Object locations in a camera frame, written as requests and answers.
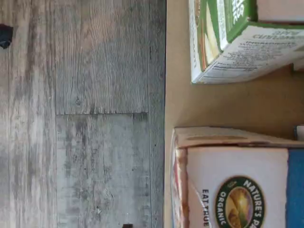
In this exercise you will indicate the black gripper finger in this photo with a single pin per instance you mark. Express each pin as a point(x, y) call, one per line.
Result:
point(128, 225)

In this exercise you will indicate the blue white Nature's Path box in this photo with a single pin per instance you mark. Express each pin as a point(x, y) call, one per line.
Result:
point(237, 166)

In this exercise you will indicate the green Nature's Path oatmeal box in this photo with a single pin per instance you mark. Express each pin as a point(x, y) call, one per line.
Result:
point(249, 54)

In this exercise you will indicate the small black object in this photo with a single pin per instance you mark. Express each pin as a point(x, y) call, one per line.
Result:
point(5, 35)

